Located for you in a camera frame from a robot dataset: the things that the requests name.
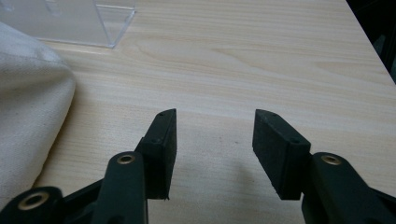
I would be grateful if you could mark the clear plastic box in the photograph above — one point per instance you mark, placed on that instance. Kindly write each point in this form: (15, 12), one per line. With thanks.
(74, 21)

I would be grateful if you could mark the white canvas cloth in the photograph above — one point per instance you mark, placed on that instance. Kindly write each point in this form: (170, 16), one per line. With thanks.
(29, 109)

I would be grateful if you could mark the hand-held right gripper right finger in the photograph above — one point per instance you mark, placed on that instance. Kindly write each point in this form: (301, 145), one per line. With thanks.
(278, 155)

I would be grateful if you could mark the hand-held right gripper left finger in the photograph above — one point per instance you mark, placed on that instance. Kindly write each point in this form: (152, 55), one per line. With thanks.
(160, 152)

